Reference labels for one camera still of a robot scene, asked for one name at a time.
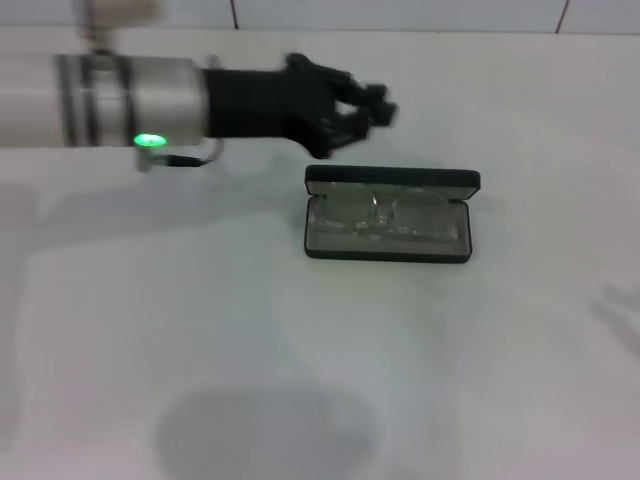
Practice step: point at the black glasses case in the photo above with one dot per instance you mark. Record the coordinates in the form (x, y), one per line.
(390, 176)

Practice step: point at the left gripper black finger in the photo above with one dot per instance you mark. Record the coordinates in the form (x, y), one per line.
(382, 116)
(370, 95)

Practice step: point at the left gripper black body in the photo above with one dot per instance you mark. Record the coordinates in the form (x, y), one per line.
(250, 102)

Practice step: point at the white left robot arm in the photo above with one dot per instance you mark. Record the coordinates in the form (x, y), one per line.
(160, 95)

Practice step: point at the clear transparent glasses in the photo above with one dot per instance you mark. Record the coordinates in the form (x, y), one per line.
(382, 212)

